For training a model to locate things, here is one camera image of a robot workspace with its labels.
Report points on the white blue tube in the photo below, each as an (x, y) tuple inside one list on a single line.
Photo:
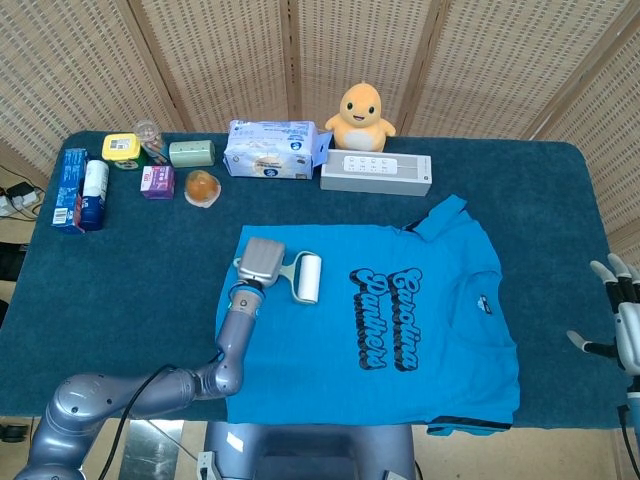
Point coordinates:
[(95, 195)]

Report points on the blue toothpaste box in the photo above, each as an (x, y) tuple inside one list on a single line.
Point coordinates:
[(67, 190)]

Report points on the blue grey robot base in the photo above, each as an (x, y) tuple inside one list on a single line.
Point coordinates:
[(310, 452)]

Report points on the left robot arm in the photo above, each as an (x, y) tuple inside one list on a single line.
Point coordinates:
[(80, 405)]

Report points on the yellow lid container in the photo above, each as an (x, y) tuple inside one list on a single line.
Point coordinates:
[(120, 146)]

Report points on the pale green case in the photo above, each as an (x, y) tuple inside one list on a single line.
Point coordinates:
[(191, 153)]

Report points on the small purple box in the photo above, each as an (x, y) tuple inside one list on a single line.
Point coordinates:
[(159, 182)]

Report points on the grey power strip box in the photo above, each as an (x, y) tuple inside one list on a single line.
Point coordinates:
[(375, 177)]

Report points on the woven folding screen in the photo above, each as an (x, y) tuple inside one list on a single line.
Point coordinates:
[(225, 60)]

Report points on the blue printed t-shirt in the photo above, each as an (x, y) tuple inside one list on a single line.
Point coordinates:
[(310, 365)]

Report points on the black caster wheel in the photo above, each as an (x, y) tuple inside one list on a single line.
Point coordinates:
[(12, 432)]

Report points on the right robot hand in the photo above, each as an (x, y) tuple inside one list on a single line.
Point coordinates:
[(630, 330)]

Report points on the blue white tissue pack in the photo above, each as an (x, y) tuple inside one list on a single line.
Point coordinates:
[(270, 150)]

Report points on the pale green lint roller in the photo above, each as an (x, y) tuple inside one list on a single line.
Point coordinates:
[(309, 277)]

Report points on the black floor object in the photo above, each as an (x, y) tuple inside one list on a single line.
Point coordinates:
[(10, 262)]

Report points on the dark teal carpeted table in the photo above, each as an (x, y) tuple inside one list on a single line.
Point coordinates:
[(150, 250)]

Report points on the orange plush toy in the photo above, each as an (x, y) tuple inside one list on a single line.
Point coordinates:
[(360, 122)]

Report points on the clear plastic jar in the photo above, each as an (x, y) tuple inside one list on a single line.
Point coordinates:
[(152, 145)]

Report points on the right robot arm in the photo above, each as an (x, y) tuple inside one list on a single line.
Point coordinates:
[(634, 425)]

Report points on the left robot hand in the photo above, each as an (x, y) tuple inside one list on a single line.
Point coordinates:
[(260, 262)]

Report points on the orange jelly cup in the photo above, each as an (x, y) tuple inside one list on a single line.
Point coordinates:
[(201, 189)]

